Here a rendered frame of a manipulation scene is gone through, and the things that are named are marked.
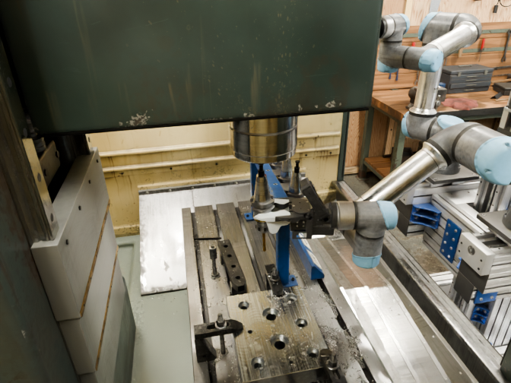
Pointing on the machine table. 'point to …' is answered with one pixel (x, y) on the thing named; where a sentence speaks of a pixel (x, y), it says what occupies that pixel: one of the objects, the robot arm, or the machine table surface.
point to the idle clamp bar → (238, 285)
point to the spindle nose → (264, 140)
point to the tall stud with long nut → (214, 260)
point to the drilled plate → (317, 373)
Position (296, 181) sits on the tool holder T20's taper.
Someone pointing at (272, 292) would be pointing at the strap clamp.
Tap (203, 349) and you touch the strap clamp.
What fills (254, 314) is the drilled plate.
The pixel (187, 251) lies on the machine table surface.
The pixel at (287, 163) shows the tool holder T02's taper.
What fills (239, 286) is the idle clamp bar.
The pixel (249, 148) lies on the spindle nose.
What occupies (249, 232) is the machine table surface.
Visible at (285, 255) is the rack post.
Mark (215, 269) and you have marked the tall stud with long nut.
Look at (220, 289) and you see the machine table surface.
